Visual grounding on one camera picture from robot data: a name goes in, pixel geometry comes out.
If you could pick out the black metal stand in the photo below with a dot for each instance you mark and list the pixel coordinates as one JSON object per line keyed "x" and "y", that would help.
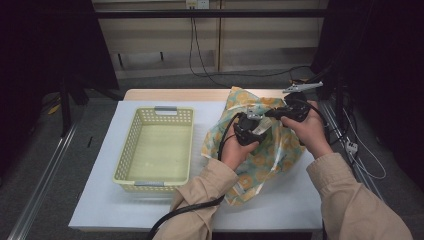
{"x": 65, "y": 106}

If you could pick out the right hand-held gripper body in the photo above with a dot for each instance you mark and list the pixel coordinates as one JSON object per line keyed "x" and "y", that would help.
{"x": 296, "y": 108}

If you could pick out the orange-print shopping bag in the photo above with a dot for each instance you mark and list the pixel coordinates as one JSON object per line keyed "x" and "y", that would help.
{"x": 276, "y": 153}

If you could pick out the white power strip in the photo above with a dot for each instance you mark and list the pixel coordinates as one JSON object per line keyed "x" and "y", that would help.
{"x": 351, "y": 146}

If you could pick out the pale yellow plastic basket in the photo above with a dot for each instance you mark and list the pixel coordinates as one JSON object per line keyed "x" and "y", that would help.
{"x": 156, "y": 153}

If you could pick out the yellow floor tape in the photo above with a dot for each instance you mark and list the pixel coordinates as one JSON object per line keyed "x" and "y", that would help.
{"x": 54, "y": 109}

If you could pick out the black tripod stand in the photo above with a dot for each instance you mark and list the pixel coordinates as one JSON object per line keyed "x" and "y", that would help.
{"x": 338, "y": 100}

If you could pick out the person's right hand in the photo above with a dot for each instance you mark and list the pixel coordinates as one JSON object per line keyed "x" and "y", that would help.
{"x": 311, "y": 136}

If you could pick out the white wall socket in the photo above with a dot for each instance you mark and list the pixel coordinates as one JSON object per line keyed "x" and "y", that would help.
{"x": 197, "y": 4}

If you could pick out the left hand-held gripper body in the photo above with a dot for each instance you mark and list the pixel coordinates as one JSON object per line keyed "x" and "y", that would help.
{"x": 246, "y": 130}

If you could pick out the aluminium floor rail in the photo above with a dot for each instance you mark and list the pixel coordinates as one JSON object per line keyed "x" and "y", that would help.
{"x": 373, "y": 186}
{"x": 40, "y": 186}

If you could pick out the person's left hand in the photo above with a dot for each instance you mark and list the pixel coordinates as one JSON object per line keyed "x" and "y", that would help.
{"x": 236, "y": 153}

